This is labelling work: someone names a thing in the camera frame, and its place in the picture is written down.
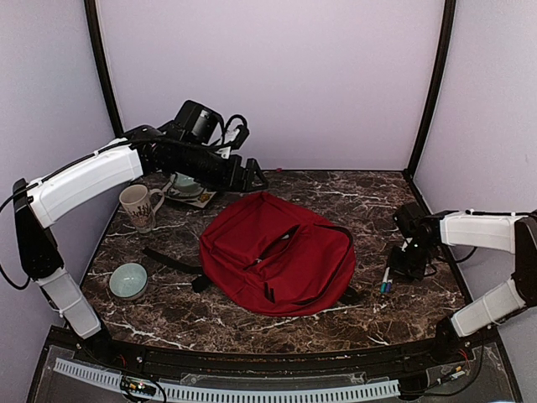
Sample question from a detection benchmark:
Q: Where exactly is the black front rail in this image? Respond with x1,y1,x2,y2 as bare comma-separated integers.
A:
44,325,500,383

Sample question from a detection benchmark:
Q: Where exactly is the red student backpack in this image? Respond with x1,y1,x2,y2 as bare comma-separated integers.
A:
143,191,360,317

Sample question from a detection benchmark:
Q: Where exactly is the left black frame post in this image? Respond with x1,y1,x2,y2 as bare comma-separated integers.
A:
83,0,123,137

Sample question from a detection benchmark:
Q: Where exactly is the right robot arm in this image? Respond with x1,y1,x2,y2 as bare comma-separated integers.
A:
387,202,536,364

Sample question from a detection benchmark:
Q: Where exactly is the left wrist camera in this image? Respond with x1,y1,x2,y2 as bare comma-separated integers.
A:
216,114,250,159

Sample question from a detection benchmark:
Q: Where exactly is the white slotted cable duct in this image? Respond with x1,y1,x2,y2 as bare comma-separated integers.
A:
53,359,400,402

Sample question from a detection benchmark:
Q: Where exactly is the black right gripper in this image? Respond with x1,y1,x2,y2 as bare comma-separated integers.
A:
388,239,437,283

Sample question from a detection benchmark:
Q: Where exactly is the teal bowl on plate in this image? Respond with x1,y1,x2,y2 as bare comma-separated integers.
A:
172,174,201,193

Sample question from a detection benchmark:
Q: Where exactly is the teal ceramic bowl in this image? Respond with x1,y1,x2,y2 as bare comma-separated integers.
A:
108,263,148,301

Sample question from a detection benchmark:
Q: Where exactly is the teal cap marker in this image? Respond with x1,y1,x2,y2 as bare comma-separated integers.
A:
380,266,390,294

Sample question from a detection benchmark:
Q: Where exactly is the purple cap marker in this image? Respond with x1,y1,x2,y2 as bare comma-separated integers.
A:
384,278,393,293

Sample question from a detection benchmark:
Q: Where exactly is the square floral ceramic plate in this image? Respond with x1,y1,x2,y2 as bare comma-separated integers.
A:
164,187,217,209

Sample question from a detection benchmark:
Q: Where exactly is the right black frame post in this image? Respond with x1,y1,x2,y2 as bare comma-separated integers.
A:
406,0,456,180

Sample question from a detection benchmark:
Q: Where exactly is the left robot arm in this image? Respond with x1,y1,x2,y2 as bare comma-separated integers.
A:
1,100,268,366

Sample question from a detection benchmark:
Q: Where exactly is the white floral ceramic mug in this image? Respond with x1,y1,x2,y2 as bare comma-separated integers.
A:
119,184,165,233

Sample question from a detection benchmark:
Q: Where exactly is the black frame post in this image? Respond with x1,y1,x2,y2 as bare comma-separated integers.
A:
406,0,456,180
83,0,123,137

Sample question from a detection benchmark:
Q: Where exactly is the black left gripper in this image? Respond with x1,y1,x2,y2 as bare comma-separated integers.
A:
176,141,269,193

